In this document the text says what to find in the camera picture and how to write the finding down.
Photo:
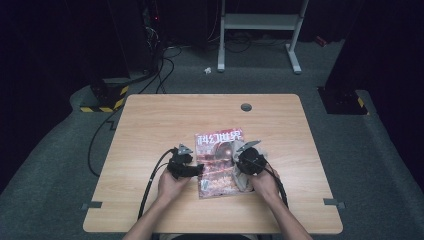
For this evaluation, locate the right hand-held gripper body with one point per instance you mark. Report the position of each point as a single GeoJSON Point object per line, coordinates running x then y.
{"type": "Point", "coordinates": [251, 161]}

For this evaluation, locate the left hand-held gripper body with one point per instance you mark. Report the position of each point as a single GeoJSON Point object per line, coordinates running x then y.
{"type": "Point", "coordinates": [178, 163]}

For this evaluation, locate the red cover magazine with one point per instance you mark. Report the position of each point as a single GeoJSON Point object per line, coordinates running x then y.
{"type": "Point", "coordinates": [215, 166]}

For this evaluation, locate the grey cleaning cloth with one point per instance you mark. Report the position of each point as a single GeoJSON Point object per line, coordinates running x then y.
{"type": "Point", "coordinates": [241, 181]}

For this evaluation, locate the person's left hand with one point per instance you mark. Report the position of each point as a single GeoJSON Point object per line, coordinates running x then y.
{"type": "Point", "coordinates": [171, 188]}

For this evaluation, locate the person's right hand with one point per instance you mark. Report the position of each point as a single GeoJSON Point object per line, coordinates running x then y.
{"type": "Point", "coordinates": [265, 186]}

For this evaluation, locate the grey round table grommet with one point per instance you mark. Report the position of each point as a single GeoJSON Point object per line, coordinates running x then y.
{"type": "Point", "coordinates": [246, 107]}

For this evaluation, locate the crumpled white paper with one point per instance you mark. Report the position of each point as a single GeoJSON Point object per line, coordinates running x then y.
{"type": "Point", "coordinates": [207, 70]}

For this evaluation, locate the black stand base yellow stripes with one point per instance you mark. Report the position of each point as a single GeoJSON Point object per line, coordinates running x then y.
{"type": "Point", "coordinates": [106, 96]}
{"type": "Point", "coordinates": [343, 101]}

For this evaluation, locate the dark equipment rack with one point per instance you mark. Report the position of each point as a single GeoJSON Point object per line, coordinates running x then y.
{"type": "Point", "coordinates": [151, 33]}

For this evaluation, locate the small red object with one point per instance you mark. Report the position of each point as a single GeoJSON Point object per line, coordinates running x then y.
{"type": "Point", "coordinates": [321, 41]}

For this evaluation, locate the white metal stand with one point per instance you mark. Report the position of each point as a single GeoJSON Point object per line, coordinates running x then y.
{"type": "Point", "coordinates": [260, 21]}

